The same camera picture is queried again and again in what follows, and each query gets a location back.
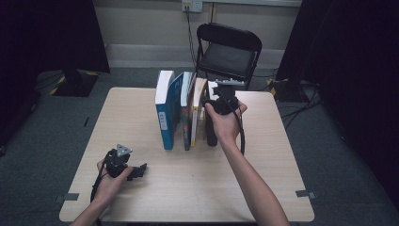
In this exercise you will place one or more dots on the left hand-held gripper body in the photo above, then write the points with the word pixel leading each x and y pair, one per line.
pixel 116 164

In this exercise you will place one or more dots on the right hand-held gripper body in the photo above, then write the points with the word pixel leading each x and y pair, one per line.
pixel 224 100

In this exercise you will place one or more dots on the yellow book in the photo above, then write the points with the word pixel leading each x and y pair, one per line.
pixel 197 109

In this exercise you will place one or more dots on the black book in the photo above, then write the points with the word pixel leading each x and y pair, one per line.
pixel 210 135

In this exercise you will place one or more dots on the red illustrated book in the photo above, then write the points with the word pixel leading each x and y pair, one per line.
pixel 187 113

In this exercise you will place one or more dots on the blue book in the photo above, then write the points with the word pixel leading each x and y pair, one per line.
pixel 167 109

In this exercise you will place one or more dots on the person's left hand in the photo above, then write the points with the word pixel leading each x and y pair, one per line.
pixel 109 188

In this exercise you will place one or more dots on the person's right hand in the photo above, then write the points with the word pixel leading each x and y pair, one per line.
pixel 226 125

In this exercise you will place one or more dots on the black folding chair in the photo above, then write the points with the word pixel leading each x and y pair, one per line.
pixel 227 56

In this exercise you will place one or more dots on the black marker pen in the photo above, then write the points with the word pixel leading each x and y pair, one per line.
pixel 86 121

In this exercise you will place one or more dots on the grey tape piece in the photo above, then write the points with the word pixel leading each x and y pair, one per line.
pixel 304 194
pixel 70 197

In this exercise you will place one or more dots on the black stand base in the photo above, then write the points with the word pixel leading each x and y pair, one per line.
pixel 288 91
pixel 75 84

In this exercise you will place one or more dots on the black curtain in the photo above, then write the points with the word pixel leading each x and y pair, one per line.
pixel 47 37
pixel 351 62

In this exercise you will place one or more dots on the white wall socket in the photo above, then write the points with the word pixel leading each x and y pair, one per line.
pixel 192 5

